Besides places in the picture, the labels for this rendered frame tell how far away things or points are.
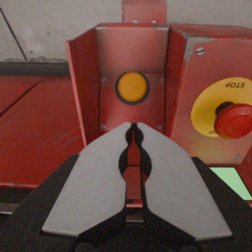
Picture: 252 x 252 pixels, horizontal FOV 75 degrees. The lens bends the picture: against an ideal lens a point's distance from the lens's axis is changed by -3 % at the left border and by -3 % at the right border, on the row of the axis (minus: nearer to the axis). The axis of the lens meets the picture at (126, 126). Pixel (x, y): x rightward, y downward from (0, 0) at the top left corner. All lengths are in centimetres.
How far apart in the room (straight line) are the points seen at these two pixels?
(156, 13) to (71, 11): 40
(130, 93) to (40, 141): 27
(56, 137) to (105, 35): 28
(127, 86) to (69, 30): 79
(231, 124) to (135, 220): 19
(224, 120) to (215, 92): 3
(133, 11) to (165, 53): 59
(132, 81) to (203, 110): 9
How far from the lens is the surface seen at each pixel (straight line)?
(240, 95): 20
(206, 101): 19
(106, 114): 24
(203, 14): 99
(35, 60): 110
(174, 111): 19
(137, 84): 23
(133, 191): 21
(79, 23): 97
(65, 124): 47
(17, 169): 39
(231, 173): 26
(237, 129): 19
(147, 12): 82
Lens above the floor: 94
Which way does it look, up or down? 54 degrees down
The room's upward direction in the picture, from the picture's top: 177 degrees counter-clockwise
